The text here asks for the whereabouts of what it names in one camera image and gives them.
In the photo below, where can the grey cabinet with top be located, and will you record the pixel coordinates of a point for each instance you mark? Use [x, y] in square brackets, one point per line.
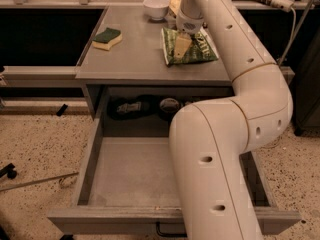
[138, 60]

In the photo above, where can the thin metal rod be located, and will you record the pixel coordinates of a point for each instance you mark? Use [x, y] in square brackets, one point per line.
[35, 182]

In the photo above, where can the dark round tape roll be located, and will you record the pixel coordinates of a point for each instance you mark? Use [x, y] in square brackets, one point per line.
[168, 107]

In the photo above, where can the brown yellow chip bag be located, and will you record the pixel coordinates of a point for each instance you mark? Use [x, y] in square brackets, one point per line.
[174, 6]

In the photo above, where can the open grey top drawer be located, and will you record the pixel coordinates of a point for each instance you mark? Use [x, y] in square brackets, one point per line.
[127, 183]

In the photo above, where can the green yellow sponge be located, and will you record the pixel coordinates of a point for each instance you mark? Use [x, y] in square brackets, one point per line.
[107, 39]

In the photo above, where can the white ceramic bowl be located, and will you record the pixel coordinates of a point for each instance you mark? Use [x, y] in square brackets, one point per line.
[156, 9]

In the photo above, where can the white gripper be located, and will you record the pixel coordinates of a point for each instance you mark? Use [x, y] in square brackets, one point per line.
[188, 23]

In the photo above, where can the green jalapeno chip bag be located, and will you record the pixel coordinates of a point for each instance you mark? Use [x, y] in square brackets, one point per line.
[200, 50]

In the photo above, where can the black bundle under cabinet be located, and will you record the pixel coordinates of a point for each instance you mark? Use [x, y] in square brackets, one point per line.
[127, 109]

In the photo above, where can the small black block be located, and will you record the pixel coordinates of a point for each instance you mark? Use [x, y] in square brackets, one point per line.
[62, 110]

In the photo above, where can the black drawer handle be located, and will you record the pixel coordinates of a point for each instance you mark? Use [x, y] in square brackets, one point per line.
[170, 230]

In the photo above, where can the black caster foot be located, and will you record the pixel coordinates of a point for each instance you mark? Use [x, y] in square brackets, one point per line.
[8, 171]

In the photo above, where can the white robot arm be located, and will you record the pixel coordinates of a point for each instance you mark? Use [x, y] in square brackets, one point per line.
[206, 138]

